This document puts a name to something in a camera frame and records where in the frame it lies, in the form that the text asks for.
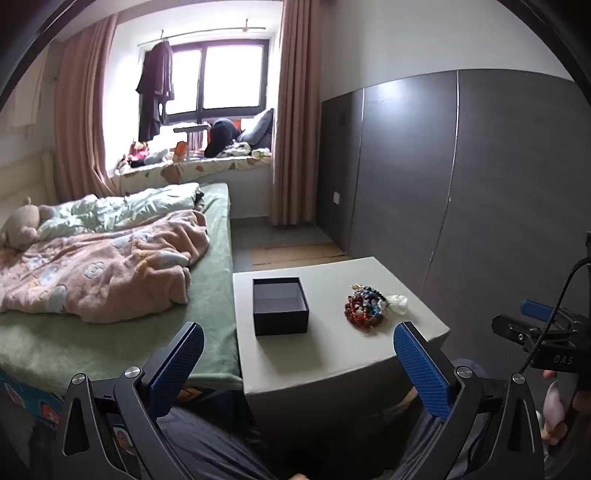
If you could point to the pile of colourful toys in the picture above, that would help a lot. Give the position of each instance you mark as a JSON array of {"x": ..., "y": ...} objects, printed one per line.
[{"x": 143, "y": 154}]

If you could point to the dark framed window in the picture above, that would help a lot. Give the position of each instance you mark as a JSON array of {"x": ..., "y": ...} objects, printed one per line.
[{"x": 231, "y": 74}]

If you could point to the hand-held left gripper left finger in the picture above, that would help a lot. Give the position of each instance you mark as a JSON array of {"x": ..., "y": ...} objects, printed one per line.
[{"x": 178, "y": 364}]

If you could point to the dark hanging clothes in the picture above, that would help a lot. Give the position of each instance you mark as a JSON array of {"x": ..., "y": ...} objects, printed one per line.
[{"x": 154, "y": 87}]

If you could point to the person's right hand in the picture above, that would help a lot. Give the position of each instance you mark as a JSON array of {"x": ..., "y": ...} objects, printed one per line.
[{"x": 556, "y": 406}]

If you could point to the orange toy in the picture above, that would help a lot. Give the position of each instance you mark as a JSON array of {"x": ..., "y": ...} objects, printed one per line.
[{"x": 181, "y": 148}]

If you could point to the pink fleece blanket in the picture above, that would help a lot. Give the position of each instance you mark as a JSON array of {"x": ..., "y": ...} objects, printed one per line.
[{"x": 115, "y": 267}]

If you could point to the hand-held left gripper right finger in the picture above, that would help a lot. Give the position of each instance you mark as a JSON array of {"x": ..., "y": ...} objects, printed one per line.
[{"x": 422, "y": 364}]

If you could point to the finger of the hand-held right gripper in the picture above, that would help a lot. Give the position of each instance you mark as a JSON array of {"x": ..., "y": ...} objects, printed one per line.
[
  {"x": 510, "y": 326},
  {"x": 538, "y": 308}
]

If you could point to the light green quilt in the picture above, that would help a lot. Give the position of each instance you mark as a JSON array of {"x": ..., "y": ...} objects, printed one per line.
[{"x": 115, "y": 207}]

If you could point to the beige padded headboard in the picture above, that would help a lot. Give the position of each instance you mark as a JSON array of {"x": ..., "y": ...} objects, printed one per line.
[{"x": 23, "y": 180}]

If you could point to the bed with green sheet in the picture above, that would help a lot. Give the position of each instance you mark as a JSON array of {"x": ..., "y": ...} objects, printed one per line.
[{"x": 138, "y": 341}]

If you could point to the metal clothes rail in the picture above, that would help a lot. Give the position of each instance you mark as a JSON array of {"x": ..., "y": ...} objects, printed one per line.
[{"x": 207, "y": 32}]

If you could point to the grey pillow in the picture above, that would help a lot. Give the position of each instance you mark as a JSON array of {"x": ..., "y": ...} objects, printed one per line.
[{"x": 258, "y": 129}]

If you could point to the black square gift box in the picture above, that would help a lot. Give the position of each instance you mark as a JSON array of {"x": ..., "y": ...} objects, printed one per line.
[{"x": 281, "y": 323}]

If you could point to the small white rack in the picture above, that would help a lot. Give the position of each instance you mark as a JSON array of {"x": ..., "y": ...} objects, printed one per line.
[{"x": 190, "y": 131}]

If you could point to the pink curtain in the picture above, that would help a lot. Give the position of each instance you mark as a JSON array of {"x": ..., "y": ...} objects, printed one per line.
[
  {"x": 295, "y": 115},
  {"x": 78, "y": 115}
]

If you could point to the person's dark trousers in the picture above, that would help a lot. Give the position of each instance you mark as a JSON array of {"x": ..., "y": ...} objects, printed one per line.
[{"x": 217, "y": 447}]

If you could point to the beige plush bear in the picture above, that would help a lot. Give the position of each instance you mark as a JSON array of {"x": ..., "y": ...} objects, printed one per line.
[{"x": 23, "y": 226}]

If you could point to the white crumpled cloth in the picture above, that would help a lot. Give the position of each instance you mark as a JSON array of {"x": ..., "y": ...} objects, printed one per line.
[{"x": 238, "y": 148}]

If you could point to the flat brown cardboard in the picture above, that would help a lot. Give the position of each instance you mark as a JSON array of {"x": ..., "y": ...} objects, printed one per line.
[{"x": 295, "y": 254}]

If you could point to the black bag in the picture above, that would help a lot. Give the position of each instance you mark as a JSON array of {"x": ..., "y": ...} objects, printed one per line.
[{"x": 221, "y": 138}]

